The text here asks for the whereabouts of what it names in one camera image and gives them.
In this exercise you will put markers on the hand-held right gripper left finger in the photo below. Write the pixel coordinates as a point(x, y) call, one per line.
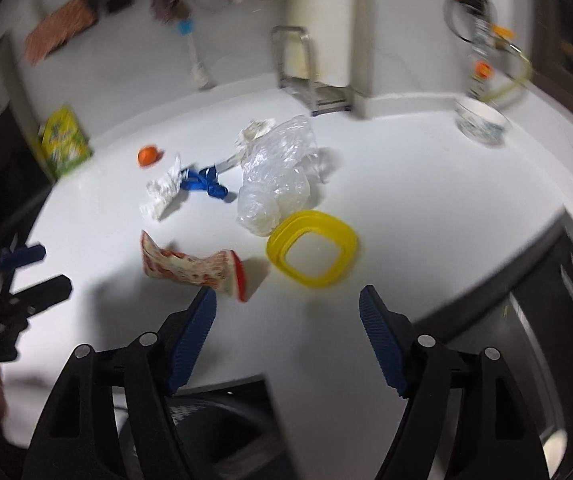
point(191, 340)

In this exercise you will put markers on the orange tangerine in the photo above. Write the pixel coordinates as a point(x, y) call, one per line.
point(149, 155)

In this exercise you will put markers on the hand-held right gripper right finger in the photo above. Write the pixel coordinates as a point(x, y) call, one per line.
point(384, 340)

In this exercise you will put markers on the grey perforated trash bin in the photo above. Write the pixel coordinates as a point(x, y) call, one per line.
point(216, 435)

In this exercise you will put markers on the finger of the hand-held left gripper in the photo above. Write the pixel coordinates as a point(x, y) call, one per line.
point(46, 291)
point(21, 256)

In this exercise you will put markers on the orange textured cloth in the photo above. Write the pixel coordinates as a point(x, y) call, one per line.
point(59, 27)

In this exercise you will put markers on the clear plastic bag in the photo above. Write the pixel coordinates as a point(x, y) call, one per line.
point(274, 185)

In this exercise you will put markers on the grey gas pipe with valves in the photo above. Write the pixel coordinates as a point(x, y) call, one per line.
point(482, 45)

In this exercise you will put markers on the cream cutting board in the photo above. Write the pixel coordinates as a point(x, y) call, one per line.
point(324, 15)

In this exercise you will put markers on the red patterned paper cup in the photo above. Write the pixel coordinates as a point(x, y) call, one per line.
point(186, 266)

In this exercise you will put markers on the white wrapper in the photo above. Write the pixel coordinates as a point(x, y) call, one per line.
point(162, 191)

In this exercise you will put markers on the metal cutting board rack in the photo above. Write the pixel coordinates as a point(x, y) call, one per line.
point(311, 80)

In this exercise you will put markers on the white round dish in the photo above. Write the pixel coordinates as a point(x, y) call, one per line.
point(555, 452)

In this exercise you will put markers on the black hanging holder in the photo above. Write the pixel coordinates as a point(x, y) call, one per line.
point(117, 5)

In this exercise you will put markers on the black microwave oven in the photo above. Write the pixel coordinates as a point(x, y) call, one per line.
point(1, 160)

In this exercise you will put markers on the white patterned bowl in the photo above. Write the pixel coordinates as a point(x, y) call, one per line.
point(481, 122)

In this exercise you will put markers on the steel sink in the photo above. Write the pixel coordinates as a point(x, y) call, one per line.
point(541, 340)

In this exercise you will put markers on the blue white bottle brush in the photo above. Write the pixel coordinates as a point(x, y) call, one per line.
point(194, 55)

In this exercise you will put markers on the yellow green detergent pouch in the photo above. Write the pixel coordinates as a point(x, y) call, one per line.
point(65, 141)

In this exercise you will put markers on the crumpled white tissue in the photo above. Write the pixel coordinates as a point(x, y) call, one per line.
point(252, 132)

